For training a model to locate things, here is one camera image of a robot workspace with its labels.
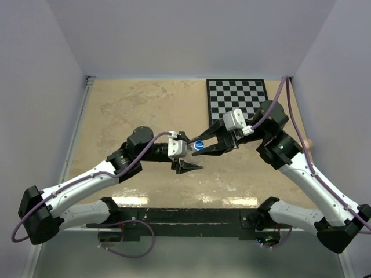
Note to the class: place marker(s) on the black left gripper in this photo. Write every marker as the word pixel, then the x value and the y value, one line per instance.
pixel 183 166

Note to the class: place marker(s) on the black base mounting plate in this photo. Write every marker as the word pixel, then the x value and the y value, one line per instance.
pixel 182 222

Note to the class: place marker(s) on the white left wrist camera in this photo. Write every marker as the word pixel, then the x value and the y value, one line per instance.
pixel 176 148

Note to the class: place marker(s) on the black white checkerboard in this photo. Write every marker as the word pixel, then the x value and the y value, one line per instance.
pixel 224 95

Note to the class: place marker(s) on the aluminium frame rail left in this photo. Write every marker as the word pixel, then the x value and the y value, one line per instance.
pixel 65 170

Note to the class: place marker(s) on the pink wooden pin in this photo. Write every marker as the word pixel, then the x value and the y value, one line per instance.
pixel 308 143

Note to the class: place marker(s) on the clear round plastic bottle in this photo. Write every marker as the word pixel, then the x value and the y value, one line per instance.
pixel 190 150

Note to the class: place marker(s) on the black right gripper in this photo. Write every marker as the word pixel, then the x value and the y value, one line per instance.
pixel 229 141

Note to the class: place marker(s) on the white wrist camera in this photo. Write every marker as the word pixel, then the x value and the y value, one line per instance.
pixel 234 121
pixel 176 148

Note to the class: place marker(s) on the aluminium frame rail front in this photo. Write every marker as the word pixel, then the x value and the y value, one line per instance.
pixel 97 213

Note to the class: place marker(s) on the blue bottle cap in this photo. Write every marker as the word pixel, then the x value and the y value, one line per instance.
pixel 198 145

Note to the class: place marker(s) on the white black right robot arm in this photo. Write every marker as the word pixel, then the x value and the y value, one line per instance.
pixel 335 221

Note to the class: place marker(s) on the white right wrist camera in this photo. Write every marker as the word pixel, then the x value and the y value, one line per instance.
pixel 234 121

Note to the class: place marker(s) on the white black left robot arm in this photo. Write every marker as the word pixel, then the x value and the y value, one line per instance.
pixel 43 213

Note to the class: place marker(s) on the aluminium frame rail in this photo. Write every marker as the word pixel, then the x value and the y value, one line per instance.
pixel 97 213
pixel 65 170

